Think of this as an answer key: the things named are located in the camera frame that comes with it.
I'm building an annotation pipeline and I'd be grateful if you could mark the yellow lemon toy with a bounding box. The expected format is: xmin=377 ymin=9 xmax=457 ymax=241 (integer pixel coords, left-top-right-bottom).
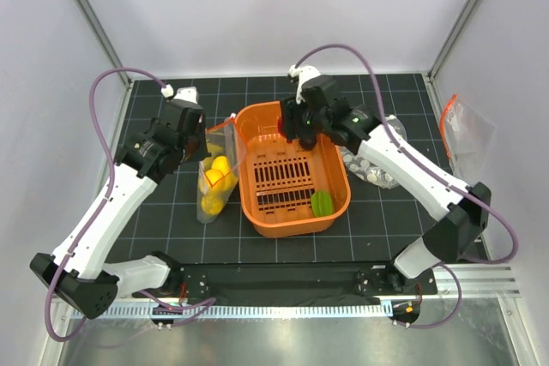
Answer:
xmin=211 ymin=155 xmax=232 ymax=176

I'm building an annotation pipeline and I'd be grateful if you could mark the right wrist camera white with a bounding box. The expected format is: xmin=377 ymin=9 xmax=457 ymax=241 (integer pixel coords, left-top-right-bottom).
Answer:
xmin=288 ymin=65 xmax=321 ymax=105

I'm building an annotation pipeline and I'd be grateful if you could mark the green fruit toy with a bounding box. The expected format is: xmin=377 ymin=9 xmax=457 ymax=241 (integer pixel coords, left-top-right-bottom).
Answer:
xmin=311 ymin=190 xmax=335 ymax=218

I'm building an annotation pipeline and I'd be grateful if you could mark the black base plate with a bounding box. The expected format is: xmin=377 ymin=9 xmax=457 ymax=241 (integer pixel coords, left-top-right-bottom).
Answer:
xmin=147 ymin=261 xmax=437 ymax=307

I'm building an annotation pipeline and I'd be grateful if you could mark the white slotted cable duct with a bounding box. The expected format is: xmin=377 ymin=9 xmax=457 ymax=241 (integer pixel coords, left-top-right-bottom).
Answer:
xmin=98 ymin=301 xmax=393 ymax=320

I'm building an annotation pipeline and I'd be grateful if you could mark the yellow pear toy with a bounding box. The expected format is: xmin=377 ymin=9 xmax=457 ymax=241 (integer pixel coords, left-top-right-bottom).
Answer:
xmin=200 ymin=195 xmax=225 ymax=218

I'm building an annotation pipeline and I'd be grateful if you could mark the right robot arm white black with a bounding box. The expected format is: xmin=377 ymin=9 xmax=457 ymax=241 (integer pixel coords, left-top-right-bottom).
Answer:
xmin=279 ymin=72 xmax=492 ymax=294

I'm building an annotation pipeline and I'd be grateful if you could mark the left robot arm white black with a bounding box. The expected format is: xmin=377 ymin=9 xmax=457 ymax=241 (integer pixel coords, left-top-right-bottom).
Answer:
xmin=30 ymin=91 xmax=208 ymax=319

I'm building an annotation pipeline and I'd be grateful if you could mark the clear zip bags stack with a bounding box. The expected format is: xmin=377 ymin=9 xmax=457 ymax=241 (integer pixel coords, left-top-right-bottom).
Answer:
xmin=339 ymin=114 xmax=407 ymax=189

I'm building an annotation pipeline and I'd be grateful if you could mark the left aluminium frame post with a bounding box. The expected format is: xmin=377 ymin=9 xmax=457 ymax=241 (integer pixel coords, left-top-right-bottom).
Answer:
xmin=74 ymin=0 xmax=123 ymax=69

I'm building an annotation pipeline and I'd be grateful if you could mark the orange plastic basket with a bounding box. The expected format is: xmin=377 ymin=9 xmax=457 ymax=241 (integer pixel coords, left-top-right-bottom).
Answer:
xmin=236 ymin=101 xmax=351 ymax=238

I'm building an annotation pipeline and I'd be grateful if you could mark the zip bag on right wall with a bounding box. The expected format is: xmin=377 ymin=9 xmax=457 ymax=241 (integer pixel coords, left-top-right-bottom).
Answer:
xmin=438 ymin=94 xmax=496 ymax=186

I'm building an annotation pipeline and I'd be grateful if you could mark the aluminium rail profile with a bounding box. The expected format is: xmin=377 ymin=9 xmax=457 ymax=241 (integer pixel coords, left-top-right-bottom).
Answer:
xmin=433 ymin=264 xmax=521 ymax=298

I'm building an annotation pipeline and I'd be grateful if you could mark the single clear zip bag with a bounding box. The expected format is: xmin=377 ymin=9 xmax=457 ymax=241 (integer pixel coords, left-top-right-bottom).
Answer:
xmin=196 ymin=113 xmax=247 ymax=224

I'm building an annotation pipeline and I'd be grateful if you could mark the yellow mango toy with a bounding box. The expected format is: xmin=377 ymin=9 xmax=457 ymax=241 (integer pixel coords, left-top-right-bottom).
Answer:
xmin=198 ymin=169 xmax=233 ymax=195

